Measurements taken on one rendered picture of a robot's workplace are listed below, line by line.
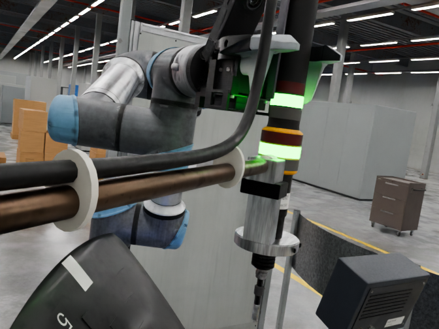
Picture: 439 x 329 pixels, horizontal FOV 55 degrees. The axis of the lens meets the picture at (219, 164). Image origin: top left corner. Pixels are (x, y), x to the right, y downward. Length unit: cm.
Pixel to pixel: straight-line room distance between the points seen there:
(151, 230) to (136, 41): 132
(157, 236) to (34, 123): 687
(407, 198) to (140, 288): 696
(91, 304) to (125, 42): 193
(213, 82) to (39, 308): 30
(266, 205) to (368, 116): 997
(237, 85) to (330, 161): 1059
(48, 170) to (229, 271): 264
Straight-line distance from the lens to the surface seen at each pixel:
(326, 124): 1125
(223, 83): 49
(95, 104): 67
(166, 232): 116
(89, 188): 17
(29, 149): 798
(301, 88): 44
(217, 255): 269
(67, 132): 66
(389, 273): 122
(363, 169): 1032
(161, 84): 65
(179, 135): 64
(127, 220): 117
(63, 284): 38
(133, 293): 44
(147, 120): 64
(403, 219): 738
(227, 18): 53
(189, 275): 265
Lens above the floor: 159
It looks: 7 degrees down
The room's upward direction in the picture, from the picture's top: 7 degrees clockwise
